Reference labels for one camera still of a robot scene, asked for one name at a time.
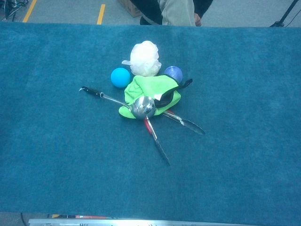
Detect steel ladle with black handle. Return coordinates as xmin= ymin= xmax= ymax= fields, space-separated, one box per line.
xmin=79 ymin=86 xmax=157 ymax=120

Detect green microfiber cloth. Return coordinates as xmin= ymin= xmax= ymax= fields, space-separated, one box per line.
xmin=119 ymin=74 xmax=193 ymax=118

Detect steel tongs with red grips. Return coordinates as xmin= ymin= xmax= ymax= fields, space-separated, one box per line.
xmin=143 ymin=109 xmax=206 ymax=166

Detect purple blue ball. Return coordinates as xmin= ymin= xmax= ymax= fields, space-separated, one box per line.
xmin=164 ymin=65 xmax=183 ymax=83

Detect white mesh bath loofah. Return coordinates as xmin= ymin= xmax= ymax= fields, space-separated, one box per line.
xmin=121 ymin=40 xmax=162 ymax=77

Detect cyan ball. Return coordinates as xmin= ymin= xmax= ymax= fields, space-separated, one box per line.
xmin=111 ymin=67 xmax=131 ymax=89

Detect seated person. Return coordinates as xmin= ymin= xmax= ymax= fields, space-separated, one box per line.
xmin=130 ymin=0 xmax=214 ymax=27

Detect teal carpet table cover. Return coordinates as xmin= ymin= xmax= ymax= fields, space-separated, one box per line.
xmin=0 ymin=22 xmax=301 ymax=226

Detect cardboard box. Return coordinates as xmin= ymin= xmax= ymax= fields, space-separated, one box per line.
xmin=117 ymin=0 xmax=142 ymax=18

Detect black tripod stand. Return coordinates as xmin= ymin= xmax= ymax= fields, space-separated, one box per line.
xmin=269 ymin=0 xmax=301 ymax=28

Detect aluminium rail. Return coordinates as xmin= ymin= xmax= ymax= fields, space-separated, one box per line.
xmin=28 ymin=218 xmax=259 ymax=226

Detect black cable bundle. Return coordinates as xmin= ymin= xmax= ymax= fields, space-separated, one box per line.
xmin=0 ymin=0 xmax=29 ymax=21

